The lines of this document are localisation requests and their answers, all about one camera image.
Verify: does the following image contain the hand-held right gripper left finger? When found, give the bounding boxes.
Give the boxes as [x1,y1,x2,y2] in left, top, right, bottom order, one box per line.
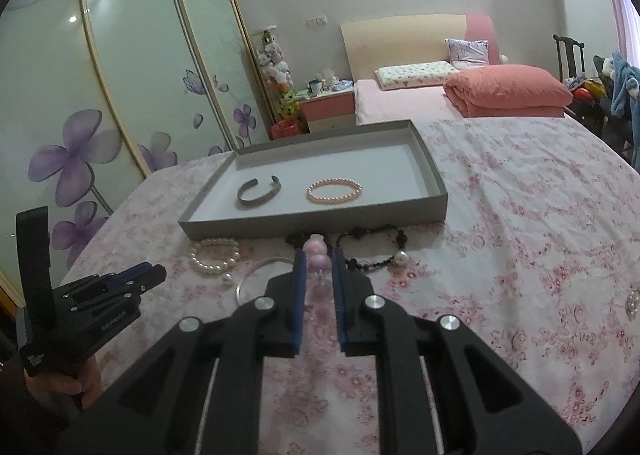
[55,250,307,455]

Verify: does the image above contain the black bead bracelet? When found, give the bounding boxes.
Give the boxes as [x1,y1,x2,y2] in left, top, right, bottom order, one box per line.
[335,224,412,272]

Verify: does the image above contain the silver cuff bracelet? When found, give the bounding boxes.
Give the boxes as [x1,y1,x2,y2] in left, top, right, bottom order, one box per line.
[236,176,282,209]

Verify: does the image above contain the person's left hand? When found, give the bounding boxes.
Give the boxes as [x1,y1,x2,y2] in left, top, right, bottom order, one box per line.
[25,357,105,411]

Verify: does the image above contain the red waste bin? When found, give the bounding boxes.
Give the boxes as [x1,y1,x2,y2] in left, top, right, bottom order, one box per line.
[270,117,301,140]

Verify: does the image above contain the thin silver bangle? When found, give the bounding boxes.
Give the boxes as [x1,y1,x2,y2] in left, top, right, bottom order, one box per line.
[235,256,297,306]

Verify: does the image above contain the pink beige nightstand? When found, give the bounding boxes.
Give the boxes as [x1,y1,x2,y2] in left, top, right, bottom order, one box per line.
[298,87,357,134]

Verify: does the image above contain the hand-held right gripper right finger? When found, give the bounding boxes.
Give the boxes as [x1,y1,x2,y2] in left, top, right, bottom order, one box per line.
[332,249,583,455]

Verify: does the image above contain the dark wooden chair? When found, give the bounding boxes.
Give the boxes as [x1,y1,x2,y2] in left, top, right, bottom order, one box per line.
[552,33,586,81]

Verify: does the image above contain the pink bead bracelet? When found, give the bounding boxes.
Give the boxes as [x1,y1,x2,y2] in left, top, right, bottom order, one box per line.
[302,233,334,316]

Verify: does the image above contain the pink curtain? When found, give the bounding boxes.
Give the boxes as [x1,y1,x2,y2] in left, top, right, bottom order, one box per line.
[599,0,640,72]

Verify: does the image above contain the grey cardboard tray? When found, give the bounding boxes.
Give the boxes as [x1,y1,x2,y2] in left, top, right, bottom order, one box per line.
[178,119,448,240]

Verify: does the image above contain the blue garment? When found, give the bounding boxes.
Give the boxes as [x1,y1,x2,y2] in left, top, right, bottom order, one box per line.
[607,50,640,119]

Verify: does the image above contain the folded coral quilt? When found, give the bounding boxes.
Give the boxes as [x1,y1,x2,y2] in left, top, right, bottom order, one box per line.
[443,64,575,119]

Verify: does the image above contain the floral glass door wardrobe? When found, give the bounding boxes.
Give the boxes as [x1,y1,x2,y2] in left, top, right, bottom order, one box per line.
[0,0,279,331]

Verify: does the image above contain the small lavender pillow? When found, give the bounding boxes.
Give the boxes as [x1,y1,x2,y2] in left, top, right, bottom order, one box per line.
[444,38,490,70]

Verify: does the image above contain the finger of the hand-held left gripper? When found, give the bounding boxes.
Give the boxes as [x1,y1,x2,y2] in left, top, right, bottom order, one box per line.
[97,261,154,286]
[107,264,168,297]

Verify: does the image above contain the beige pink headboard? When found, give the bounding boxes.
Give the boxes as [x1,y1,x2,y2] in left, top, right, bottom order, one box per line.
[340,12,504,82]

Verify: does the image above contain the pink pearl bracelet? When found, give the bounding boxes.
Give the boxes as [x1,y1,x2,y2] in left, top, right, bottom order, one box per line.
[306,177,362,205]

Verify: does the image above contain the white pearl bracelet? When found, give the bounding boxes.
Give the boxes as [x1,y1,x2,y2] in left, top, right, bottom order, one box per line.
[189,237,241,286]

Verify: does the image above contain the hanging plush toys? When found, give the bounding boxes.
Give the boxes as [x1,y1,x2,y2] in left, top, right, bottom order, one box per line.
[254,27,301,119]

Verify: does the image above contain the floral pink bed sheet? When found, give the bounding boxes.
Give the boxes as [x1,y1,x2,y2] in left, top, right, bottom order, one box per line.
[55,115,640,455]

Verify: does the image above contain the white printed pillow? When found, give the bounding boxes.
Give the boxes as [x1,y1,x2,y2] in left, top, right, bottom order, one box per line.
[375,60,459,92]

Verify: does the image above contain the red yellow toy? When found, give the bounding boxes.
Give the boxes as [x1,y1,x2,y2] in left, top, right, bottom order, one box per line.
[565,75,609,104]

